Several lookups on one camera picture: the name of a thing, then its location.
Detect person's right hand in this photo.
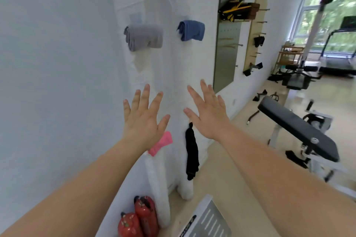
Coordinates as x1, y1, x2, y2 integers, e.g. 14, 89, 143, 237
183, 79, 231, 142

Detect black bar attachment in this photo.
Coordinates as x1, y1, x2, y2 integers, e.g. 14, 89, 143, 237
246, 110, 260, 126

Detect person's left forearm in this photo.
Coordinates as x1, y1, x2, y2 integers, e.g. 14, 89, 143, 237
0, 137, 149, 237

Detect brown block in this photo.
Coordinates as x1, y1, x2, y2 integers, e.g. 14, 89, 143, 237
241, 2, 260, 20

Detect pink cloth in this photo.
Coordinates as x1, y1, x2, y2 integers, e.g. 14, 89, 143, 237
148, 131, 173, 157

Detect treadmill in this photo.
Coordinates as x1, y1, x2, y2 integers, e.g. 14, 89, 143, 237
318, 16, 356, 77

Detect yellow black resistance straps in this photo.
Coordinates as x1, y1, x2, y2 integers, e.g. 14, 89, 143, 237
218, 0, 252, 22

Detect large red fire extinguisher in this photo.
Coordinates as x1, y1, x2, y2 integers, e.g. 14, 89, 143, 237
134, 195, 160, 237

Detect black hanging cloth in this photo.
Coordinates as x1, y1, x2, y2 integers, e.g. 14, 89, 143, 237
185, 122, 200, 181

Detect wooden shelf cart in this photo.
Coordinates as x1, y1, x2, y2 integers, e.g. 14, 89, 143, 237
275, 40, 305, 74

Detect person's right forearm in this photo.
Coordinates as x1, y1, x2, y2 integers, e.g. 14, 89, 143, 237
215, 123, 356, 237

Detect black exercise machine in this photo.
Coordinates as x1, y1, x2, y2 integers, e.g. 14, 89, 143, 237
268, 64, 323, 91

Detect grey folded towel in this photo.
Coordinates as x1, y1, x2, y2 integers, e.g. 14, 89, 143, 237
124, 24, 164, 52

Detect wooden peg rack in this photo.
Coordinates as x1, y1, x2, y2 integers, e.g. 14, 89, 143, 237
243, 0, 271, 77

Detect person's left hand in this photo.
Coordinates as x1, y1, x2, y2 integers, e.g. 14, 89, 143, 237
123, 84, 171, 152

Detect small red fire extinguisher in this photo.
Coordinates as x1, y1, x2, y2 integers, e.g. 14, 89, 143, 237
118, 212, 144, 237

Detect black strap handle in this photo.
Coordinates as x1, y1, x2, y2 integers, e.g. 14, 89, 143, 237
243, 62, 263, 77

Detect window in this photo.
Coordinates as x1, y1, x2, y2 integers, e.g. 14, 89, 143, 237
289, 0, 356, 54

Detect white wrapped pipe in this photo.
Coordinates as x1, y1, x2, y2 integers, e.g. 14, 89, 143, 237
144, 153, 171, 228
173, 41, 195, 201

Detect blue folded towel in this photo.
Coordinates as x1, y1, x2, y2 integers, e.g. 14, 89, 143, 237
177, 20, 206, 42

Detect white cable machine tower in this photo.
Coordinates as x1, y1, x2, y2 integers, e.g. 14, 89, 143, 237
302, 0, 356, 64

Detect white slatted step platform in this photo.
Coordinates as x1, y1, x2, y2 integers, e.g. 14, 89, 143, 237
178, 194, 232, 237

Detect black padded weight bench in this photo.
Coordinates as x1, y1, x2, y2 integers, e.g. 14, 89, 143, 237
258, 96, 340, 163

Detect grey metal pegboard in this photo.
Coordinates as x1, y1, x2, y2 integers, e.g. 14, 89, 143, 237
213, 0, 246, 94

